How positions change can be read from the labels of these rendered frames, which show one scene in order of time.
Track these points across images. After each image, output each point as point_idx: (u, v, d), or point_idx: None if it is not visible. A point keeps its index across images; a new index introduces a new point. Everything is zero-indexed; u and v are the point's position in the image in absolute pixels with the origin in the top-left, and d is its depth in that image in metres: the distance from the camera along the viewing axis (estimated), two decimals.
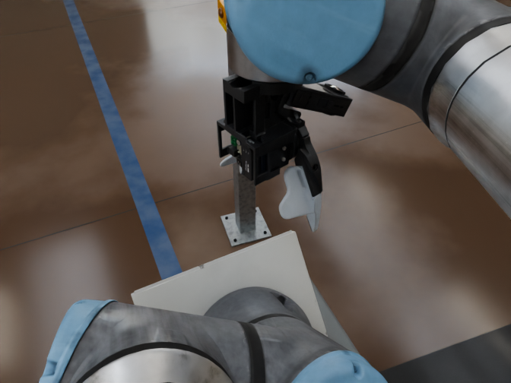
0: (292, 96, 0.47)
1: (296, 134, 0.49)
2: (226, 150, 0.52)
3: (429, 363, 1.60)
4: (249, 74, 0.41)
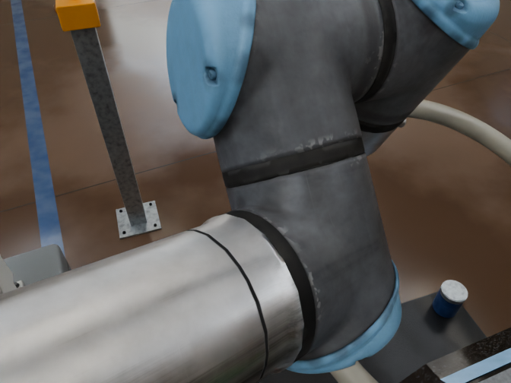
0: None
1: None
2: None
3: None
4: None
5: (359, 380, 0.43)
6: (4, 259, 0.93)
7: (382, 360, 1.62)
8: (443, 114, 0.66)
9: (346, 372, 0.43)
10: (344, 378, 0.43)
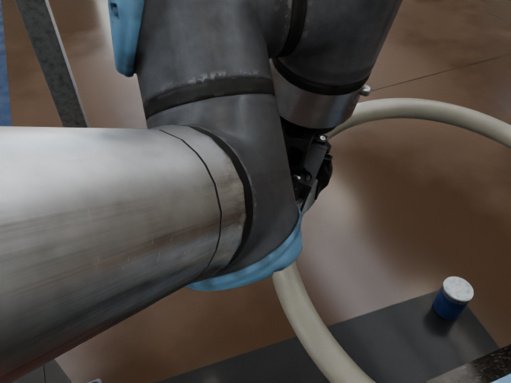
0: None
1: (322, 150, 0.48)
2: None
3: (263, 356, 1.44)
4: (315, 124, 0.38)
5: (341, 368, 0.40)
6: None
7: (376, 368, 1.41)
8: (454, 113, 0.64)
9: (328, 359, 0.40)
10: (326, 365, 0.40)
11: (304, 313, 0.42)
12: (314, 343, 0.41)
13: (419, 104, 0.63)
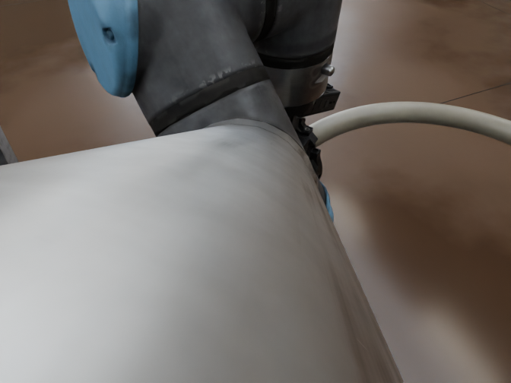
0: None
1: (307, 141, 0.48)
2: None
3: None
4: None
5: None
6: None
7: None
8: (477, 119, 0.60)
9: None
10: None
11: None
12: None
13: (438, 109, 0.60)
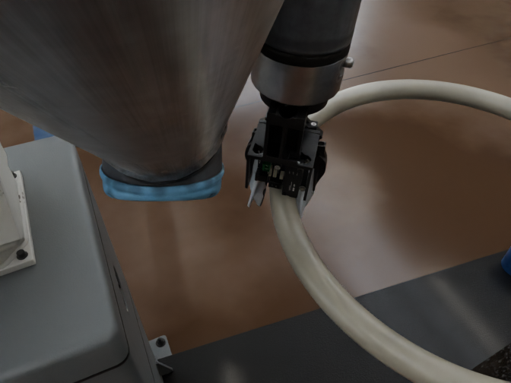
0: None
1: (315, 136, 0.49)
2: (249, 178, 0.49)
3: None
4: (306, 100, 0.39)
5: (379, 333, 0.38)
6: None
7: (450, 325, 1.36)
8: (433, 88, 0.65)
9: (363, 328, 0.38)
10: (362, 334, 0.38)
11: (329, 287, 0.41)
12: (345, 315, 0.39)
13: (399, 84, 0.65)
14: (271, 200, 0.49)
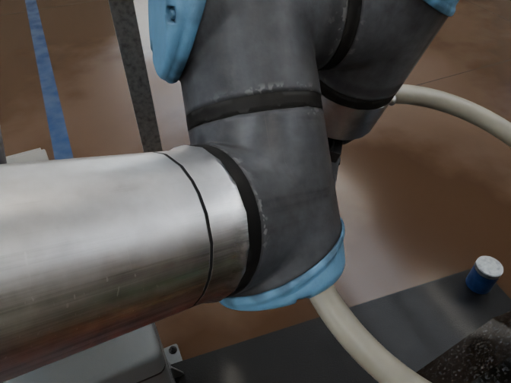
0: None
1: None
2: None
3: (318, 325, 1.63)
4: (346, 136, 0.39)
5: (384, 362, 0.41)
6: None
7: (418, 335, 1.60)
8: (433, 97, 0.67)
9: (370, 356, 0.42)
10: (369, 361, 0.42)
11: (341, 314, 0.43)
12: (355, 343, 0.42)
13: (403, 90, 0.65)
14: None
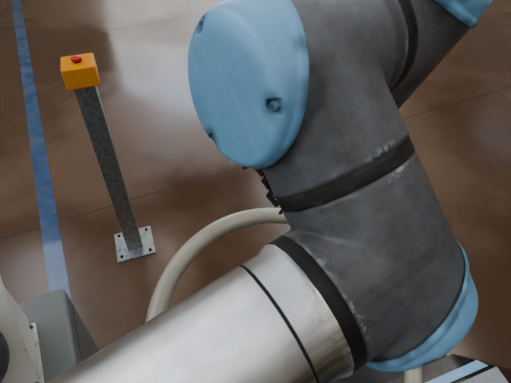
0: None
1: None
2: None
3: None
4: None
5: None
6: (20, 303, 1.12)
7: (352, 377, 1.81)
8: None
9: None
10: None
11: None
12: None
13: (268, 215, 0.81)
14: None
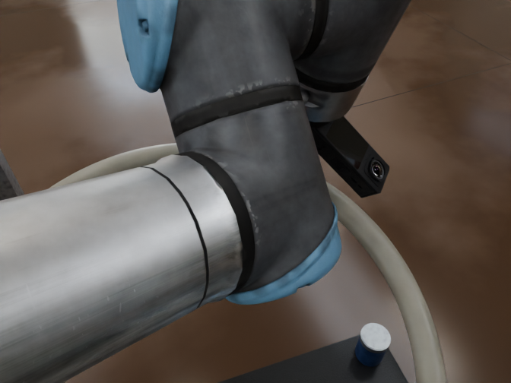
0: None
1: None
2: None
3: None
4: None
5: None
6: None
7: None
8: None
9: None
10: None
11: None
12: None
13: None
14: None
